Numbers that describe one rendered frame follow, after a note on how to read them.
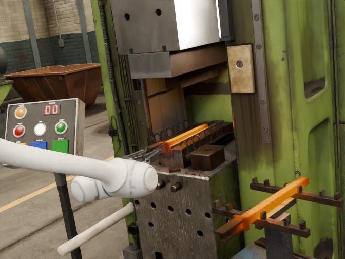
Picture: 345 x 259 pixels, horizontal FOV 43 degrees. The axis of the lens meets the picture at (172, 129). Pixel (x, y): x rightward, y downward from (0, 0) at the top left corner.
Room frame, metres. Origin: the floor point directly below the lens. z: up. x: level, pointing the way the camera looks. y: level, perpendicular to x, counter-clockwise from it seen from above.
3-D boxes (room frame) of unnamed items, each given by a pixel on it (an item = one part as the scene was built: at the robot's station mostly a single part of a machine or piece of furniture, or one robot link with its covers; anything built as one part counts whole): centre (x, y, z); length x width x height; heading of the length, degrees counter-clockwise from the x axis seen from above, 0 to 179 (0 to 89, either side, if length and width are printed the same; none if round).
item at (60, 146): (1.80, 0.48, 1.01); 0.07 x 0.05 x 0.07; 78
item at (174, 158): (1.83, -0.07, 0.96); 0.42 x 0.20 x 0.09; 143
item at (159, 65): (1.83, -0.07, 1.32); 0.42 x 0.20 x 0.10; 143
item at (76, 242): (1.80, 0.38, 0.62); 0.44 x 0.05 x 0.05; 143
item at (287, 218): (1.14, -0.37, 0.91); 0.23 x 0.06 x 0.02; 135
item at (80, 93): (8.66, 2.11, 0.42); 1.89 x 1.20 x 0.85; 52
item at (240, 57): (1.58, -0.27, 1.27); 0.09 x 0.02 x 0.17; 53
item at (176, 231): (1.81, -0.12, 0.69); 0.56 x 0.38 x 0.45; 143
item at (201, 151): (1.61, -0.12, 0.95); 0.12 x 0.08 x 0.06; 143
